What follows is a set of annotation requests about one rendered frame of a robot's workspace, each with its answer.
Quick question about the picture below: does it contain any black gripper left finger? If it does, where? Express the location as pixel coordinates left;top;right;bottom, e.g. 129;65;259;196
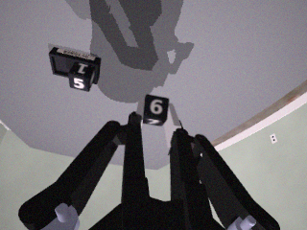
18;98;155;230

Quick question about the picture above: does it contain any black calendar cube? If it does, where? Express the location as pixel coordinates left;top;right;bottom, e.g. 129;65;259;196
68;61;95;92
143;94;169;127

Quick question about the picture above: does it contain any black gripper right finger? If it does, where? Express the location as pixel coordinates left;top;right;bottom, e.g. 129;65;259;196
164;103;280;230

